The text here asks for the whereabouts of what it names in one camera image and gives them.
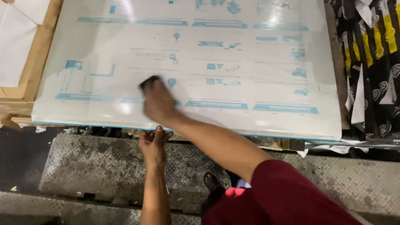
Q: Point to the steel checker plate step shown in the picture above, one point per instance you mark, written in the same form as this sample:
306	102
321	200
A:
103	168

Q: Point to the blue printed metal printing plate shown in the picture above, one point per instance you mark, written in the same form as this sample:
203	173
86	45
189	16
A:
203	62

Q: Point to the person's left fingers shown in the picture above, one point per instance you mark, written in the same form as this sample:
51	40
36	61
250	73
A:
159	132

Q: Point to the stack of white paper sheets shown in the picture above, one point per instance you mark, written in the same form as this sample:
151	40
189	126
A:
17	40

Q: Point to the brown wooden board edge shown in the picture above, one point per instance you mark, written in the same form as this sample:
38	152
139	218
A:
337	65

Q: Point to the person's right fingers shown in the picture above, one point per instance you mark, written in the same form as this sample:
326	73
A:
151	91

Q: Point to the black sandal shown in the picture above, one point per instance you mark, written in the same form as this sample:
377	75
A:
212	187

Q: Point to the maroon shirt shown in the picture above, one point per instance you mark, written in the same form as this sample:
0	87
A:
281	197

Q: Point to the dark wiping sponge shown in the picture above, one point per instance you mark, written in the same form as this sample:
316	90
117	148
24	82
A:
149	82

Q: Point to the person's left hand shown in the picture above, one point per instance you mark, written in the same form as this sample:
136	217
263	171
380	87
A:
153	147

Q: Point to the person's right hand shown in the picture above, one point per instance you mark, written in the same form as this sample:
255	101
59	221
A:
159	103

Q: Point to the stack of black yellow printed sheets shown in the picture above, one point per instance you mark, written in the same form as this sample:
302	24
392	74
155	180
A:
372	68

